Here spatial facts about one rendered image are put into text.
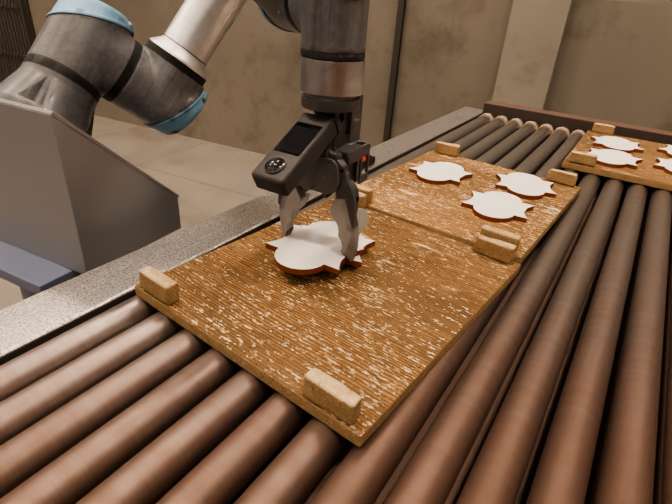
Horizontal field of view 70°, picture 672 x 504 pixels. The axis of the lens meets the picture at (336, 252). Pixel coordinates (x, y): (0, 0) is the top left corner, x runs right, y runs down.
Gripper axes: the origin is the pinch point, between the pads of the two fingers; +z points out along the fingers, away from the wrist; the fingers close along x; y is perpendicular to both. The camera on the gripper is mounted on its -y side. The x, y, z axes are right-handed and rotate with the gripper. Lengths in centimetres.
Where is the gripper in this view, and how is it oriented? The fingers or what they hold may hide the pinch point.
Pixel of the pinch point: (314, 247)
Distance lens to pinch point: 65.8
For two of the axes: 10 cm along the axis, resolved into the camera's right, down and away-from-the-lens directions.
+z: -0.6, 8.7, 4.9
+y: 5.2, -3.9, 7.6
